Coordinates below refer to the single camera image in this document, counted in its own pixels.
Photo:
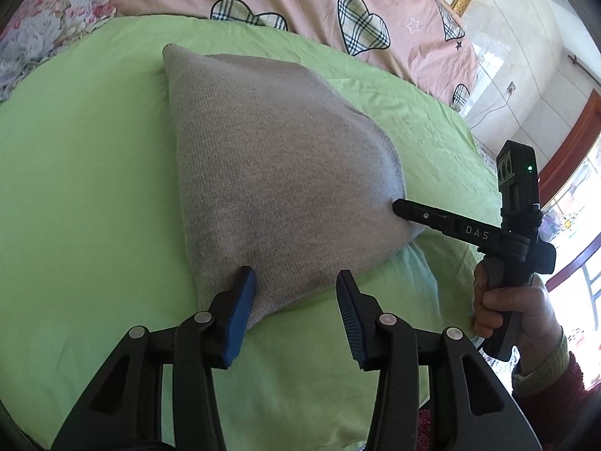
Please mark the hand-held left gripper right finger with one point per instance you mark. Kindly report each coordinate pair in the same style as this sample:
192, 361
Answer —
350, 319

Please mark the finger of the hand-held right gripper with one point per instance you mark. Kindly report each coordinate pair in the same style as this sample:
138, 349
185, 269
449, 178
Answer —
446, 220

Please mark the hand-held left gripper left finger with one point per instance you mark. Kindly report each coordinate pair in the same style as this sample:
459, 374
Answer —
239, 319

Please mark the grey knit sweater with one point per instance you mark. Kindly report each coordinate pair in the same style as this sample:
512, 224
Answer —
281, 174

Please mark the person's right forearm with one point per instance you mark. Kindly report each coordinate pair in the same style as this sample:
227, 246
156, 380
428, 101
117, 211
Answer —
554, 385

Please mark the person's right hand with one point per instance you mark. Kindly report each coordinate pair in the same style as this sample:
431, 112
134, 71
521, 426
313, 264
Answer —
535, 310

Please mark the green bed sheet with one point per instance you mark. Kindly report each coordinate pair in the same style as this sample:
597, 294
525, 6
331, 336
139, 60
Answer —
84, 174

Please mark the floral blanket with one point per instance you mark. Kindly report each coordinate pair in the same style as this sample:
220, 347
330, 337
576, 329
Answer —
42, 28

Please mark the wooden door frame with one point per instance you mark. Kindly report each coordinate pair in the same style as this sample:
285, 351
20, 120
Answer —
570, 145

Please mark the wall socket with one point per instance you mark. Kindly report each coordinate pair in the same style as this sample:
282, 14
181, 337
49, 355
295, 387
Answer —
512, 88

